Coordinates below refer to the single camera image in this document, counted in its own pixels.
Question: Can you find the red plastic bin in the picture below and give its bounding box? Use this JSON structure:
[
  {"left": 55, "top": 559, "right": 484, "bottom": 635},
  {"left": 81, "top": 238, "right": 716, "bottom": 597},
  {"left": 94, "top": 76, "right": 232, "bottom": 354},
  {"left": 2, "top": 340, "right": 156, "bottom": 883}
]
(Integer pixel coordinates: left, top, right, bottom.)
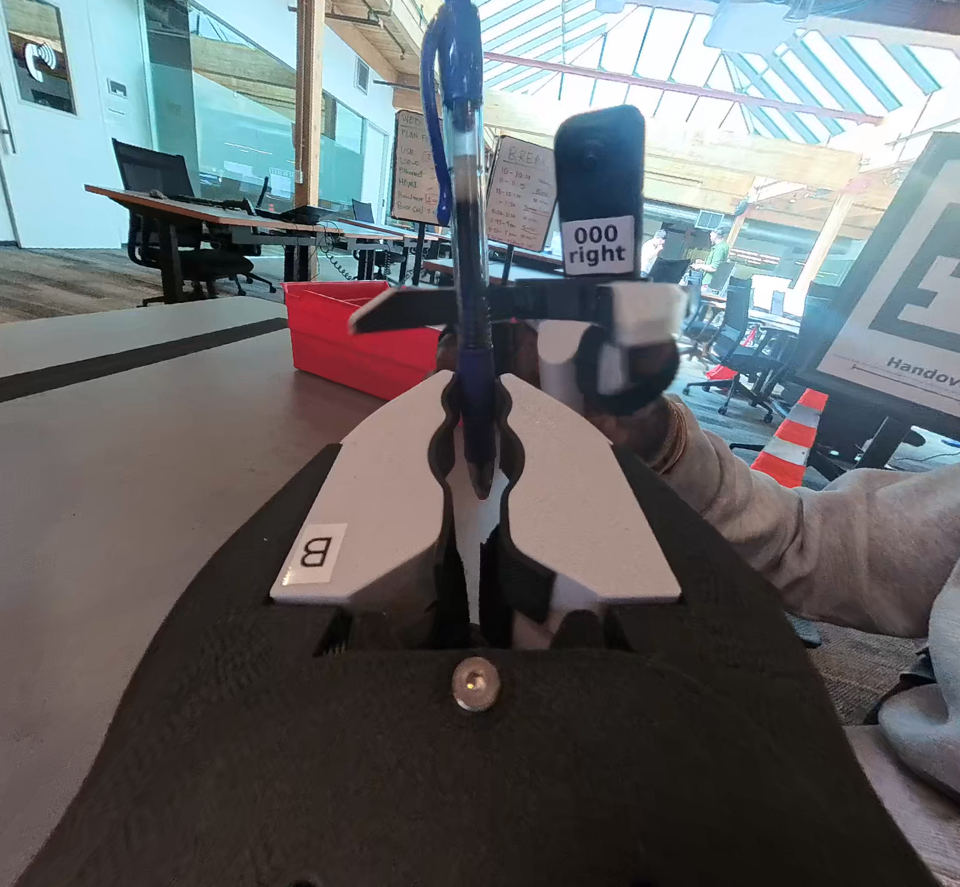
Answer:
[{"left": 281, "top": 281, "right": 445, "bottom": 404}]

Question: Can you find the neighbouring grey desk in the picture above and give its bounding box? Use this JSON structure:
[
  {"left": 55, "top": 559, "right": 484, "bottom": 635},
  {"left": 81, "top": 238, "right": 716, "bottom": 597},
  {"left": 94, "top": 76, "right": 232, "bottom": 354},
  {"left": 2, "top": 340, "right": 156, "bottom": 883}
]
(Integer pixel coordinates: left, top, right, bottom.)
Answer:
[{"left": 0, "top": 298, "right": 291, "bottom": 406}]

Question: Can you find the wooden office table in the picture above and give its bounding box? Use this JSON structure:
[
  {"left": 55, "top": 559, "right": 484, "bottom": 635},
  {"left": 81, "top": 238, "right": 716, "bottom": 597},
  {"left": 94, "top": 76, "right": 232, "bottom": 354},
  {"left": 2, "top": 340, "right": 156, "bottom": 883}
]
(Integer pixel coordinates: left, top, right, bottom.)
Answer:
[{"left": 84, "top": 185, "right": 333, "bottom": 305}]

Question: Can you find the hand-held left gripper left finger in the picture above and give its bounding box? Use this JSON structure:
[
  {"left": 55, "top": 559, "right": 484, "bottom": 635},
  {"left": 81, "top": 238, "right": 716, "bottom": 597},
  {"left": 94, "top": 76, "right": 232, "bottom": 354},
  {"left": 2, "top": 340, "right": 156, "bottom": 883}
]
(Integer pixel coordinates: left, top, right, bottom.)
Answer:
[{"left": 270, "top": 369, "right": 481, "bottom": 650}]

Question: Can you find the person's right forearm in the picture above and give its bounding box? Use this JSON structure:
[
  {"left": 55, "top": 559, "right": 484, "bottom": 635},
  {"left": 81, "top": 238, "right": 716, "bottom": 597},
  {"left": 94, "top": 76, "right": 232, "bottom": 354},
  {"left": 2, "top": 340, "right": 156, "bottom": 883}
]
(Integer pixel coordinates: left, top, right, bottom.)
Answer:
[{"left": 660, "top": 407, "right": 960, "bottom": 639}]

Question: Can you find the orange traffic cone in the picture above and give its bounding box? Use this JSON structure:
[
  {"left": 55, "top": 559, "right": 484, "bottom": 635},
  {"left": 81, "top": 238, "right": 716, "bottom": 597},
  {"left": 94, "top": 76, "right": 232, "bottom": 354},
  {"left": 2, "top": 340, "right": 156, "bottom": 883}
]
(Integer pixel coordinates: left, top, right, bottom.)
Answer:
[{"left": 750, "top": 388, "right": 830, "bottom": 490}]

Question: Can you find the wooden pillar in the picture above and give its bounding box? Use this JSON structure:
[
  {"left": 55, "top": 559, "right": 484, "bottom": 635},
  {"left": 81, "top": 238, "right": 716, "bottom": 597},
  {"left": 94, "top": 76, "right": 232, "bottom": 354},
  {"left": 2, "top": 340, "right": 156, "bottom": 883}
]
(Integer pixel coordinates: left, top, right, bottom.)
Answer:
[{"left": 293, "top": 0, "right": 329, "bottom": 211}]

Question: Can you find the black office chair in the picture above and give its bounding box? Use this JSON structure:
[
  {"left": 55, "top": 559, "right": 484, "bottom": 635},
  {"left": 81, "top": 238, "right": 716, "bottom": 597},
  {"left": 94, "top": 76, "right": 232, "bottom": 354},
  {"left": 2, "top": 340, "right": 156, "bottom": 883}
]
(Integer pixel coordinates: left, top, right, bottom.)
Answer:
[
  {"left": 112, "top": 138, "right": 258, "bottom": 297},
  {"left": 703, "top": 278, "right": 786, "bottom": 425}
]

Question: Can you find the handwritten notice board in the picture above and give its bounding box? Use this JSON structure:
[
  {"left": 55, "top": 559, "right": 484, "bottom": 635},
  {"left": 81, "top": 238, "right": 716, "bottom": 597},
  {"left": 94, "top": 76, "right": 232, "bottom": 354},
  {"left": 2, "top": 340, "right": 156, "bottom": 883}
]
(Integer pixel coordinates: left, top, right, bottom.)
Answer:
[
  {"left": 390, "top": 109, "right": 453, "bottom": 227},
  {"left": 483, "top": 135, "right": 561, "bottom": 254}
]

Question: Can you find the blue ballpoint pen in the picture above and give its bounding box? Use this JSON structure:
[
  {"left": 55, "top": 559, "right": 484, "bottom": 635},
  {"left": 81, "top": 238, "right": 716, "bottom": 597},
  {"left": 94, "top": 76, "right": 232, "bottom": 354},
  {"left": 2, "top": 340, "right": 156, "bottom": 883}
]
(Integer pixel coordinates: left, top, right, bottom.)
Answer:
[{"left": 419, "top": 0, "right": 501, "bottom": 503}]

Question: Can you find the person's right hand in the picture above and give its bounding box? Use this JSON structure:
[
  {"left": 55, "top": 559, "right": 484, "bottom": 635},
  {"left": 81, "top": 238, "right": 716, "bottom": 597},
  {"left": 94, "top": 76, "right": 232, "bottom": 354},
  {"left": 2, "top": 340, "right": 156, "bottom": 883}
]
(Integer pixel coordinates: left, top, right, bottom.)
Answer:
[{"left": 585, "top": 343, "right": 690, "bottom": 474}]

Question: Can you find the white door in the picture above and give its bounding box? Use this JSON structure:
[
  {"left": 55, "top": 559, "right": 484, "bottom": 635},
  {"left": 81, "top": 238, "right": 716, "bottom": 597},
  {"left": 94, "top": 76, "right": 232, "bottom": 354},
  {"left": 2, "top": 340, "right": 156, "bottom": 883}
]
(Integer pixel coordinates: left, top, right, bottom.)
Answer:
[{"left": 0, "top": 0, "right": 87, "bottom": 248}]

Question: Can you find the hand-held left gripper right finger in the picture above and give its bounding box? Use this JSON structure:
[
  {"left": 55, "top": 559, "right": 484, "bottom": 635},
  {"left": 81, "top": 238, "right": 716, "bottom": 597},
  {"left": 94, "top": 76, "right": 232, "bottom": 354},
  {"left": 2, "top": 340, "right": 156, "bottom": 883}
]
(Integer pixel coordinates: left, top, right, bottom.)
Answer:
[{"left": 487, "top": 373, "right": 684, "bottom": 650}]

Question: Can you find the framed marker sign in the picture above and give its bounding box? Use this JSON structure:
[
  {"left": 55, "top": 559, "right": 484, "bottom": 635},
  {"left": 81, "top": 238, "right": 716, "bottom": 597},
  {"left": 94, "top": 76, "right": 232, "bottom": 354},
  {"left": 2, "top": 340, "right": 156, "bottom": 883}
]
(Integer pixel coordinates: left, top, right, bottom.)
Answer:
[{"left": 795, "top": 131, "right": 960, "bottom": 485}]

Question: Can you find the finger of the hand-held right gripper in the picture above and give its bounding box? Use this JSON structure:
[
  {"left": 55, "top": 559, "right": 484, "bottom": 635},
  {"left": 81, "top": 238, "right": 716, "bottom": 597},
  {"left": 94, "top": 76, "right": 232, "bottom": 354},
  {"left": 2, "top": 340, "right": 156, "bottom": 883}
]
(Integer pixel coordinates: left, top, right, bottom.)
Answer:
[
  {"left": 609, "top": 281, "right": 691, "bottom": 348},
  {"left": 347, "top": 285, "right": 462, "bottom": 337}
]

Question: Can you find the long office table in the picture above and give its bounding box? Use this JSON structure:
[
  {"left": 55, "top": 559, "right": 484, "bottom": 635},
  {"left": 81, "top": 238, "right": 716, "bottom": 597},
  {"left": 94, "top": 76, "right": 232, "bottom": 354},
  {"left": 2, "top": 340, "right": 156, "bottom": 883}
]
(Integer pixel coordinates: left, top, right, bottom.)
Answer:
[{"left": 423, "top": 255, "right": 565, "bottom": 287}]

